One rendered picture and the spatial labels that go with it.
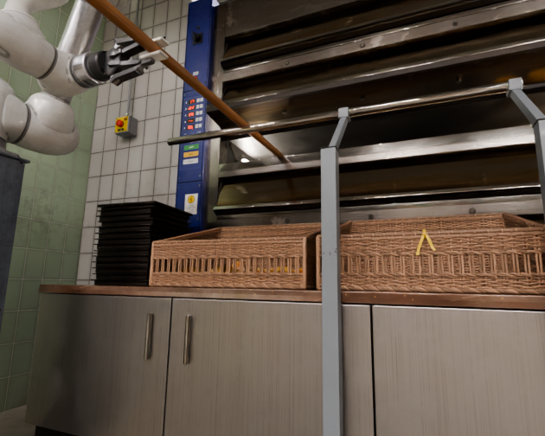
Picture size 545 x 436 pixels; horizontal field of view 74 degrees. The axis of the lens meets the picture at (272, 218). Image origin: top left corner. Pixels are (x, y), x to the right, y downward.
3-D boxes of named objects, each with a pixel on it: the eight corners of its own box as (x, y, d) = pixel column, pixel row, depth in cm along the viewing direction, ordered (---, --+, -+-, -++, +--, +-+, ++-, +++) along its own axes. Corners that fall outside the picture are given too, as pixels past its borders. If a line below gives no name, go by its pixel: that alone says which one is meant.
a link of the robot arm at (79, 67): (95, 94, 107) (110, 90, 105) (67, 78, 99) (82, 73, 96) (98, 66, 109) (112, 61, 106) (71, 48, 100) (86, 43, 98)
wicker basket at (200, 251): (216, 286, 166) (219, 227, 171) (339, 289, 146) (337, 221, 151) (144, 286, 121) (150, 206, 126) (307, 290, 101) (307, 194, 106)
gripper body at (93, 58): (110, 61, 106) (134, 54, 102) (106, 88, 104) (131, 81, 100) (87, 46, 99) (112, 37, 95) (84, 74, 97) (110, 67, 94)
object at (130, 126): (123, 138, 209) (125, 122, 211) (137, 136, 205) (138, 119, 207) (113, 133, 202) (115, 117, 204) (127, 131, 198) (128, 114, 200)
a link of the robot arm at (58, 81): (96, 98, 107) (54, 73, 96) (60, 107, 114) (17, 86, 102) (100, 66, 109) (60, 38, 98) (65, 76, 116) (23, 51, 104)
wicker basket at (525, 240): (349, 289, 144) (347, 221, 149) (516, 292, 121) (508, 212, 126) (312, 290, 100) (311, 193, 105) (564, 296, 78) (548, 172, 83)
